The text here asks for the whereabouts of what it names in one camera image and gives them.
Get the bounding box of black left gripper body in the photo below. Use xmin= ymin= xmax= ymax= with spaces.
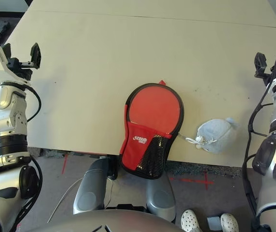
xmin=7 ymin=57 xmax=36 ymax=81

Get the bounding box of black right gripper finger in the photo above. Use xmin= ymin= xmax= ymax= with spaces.
xmin=254 ymin=52 xmax=267 ymax=78

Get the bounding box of grey robot right leg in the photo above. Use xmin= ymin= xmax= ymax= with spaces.
xmin=145 ymin=177 xmax=176 ymax=222

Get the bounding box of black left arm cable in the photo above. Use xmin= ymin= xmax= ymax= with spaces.
xmin=0 ymin=84 xmax=44 ymax=213

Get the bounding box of red black paddle case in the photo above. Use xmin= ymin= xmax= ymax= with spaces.
xmin=119 ymin=79 xmax=185 ymax=180

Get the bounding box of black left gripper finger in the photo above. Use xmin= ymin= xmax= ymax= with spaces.
xmin=30 ymin=43 xmax=42 ymax=70
xmin=2 ymin=43 xmax=13 ymax=60

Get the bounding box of grey robot torso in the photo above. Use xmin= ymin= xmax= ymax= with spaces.
xmin=47 ymin=209 xmax=184 ymax=232

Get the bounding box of grey robot left leg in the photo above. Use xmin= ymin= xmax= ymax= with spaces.
xmin=73 ymin=156 xmax=117 ymax=216

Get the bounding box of white floor cable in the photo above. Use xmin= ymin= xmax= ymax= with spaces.
xmin=47 ymin=178 xmax=83 ymax=224

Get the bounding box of speckled grey foam mat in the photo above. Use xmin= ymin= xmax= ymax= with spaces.
xmin=167 ymin=159 xmax=243 ymax=178

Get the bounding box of grey foot pedal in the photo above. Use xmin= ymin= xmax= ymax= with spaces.
xmin=207 ymin=216 xmax=222 ymax=230

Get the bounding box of white perforated clog shoe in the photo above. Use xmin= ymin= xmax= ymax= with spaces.
xmin=181 ymin=209 xmax=200 ymax=232
xmin=220 ymin=213 xmax=240 ymax=232

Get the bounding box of grey robot leg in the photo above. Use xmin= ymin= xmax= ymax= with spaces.
xmin=73 ymin=156 xmax=117 ymax=216
xmin=145 ymin=177 xmax=176 ymax=222

